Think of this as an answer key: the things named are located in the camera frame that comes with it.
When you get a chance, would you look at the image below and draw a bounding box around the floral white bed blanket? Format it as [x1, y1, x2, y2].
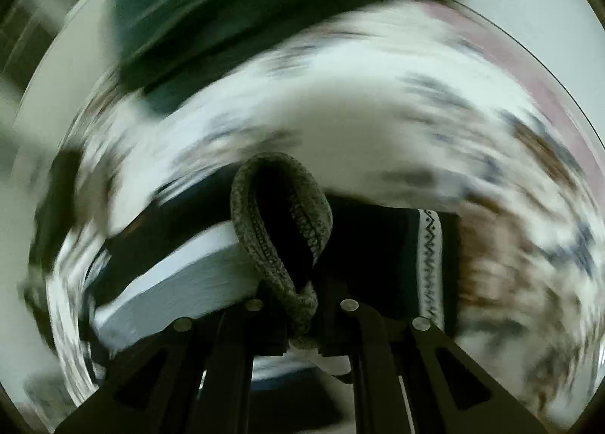
[26, 0, 604, 432]

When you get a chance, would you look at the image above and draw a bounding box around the black striped knit sweater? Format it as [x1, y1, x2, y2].
[78, 153, 461, 355]

